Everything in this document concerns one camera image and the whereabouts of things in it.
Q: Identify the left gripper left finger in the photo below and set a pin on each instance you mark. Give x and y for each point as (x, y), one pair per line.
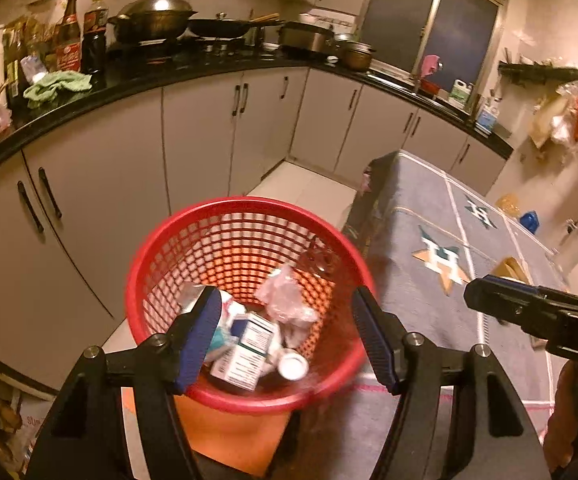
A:
(83, 435)

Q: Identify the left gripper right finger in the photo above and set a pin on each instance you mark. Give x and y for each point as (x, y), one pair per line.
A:
(490, 434)

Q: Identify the brown tape roll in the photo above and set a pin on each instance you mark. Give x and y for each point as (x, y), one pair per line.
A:
(511, 269)

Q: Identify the teal white box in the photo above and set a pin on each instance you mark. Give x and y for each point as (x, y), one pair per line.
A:
(223, 340)

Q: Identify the white blue medicine box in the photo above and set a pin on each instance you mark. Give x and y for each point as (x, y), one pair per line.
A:
(242, 365)

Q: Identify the white tube bottle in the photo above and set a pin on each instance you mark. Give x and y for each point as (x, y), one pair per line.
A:
(287, 363)

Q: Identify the knotted white plastic bag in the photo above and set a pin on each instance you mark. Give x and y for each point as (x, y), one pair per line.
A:
(281, 296)

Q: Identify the clear plastic bag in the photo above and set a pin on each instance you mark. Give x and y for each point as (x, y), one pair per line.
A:
(319, 259)

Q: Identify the right hand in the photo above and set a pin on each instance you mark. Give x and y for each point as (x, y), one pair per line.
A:
(562, 428)

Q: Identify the blue object on floor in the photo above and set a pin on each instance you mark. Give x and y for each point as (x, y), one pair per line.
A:
(530, 221)

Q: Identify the yellow plastic bag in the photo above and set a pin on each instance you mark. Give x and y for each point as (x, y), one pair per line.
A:
(509, 204)

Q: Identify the grey patterned tablecloth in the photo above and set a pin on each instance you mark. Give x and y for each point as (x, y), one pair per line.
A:
(425, 237)

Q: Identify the red plastic mesh basket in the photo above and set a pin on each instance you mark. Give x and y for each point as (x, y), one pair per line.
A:
(233, 244)

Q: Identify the white detergent jug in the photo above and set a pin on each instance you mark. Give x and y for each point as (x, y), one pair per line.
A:
(460, 94)

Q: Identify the pink cloth at window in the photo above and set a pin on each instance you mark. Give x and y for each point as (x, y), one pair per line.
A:
(430, 65)

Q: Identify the steel pot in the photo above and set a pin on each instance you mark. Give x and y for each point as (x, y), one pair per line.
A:
(355, 55)

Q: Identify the green cloth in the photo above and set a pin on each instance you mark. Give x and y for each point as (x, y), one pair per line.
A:
(47, 88)

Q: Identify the dark rice cooker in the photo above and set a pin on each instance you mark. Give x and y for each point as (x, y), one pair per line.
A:
(305, 39)

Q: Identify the soy sauce bottle red label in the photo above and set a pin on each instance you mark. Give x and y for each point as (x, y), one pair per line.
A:
(68, 40)

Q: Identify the dark bottle yellow cap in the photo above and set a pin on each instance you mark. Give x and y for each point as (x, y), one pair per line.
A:
(94, 43)

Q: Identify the black wok with lid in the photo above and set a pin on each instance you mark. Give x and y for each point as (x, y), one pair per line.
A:
(151, 20)

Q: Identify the black frying pan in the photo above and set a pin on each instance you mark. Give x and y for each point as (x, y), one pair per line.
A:
(222, 27)

